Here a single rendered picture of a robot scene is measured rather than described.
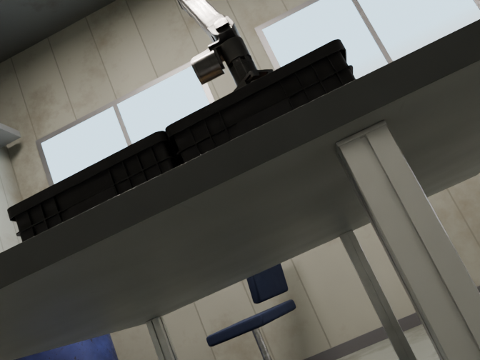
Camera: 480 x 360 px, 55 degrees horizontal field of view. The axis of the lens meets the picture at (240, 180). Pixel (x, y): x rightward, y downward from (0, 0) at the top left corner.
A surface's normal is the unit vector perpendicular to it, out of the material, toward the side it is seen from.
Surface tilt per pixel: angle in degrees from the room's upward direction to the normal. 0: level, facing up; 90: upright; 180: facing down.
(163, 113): 90
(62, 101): 90
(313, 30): 90
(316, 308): 90
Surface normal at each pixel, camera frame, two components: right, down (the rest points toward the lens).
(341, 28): -0.21, -0.19
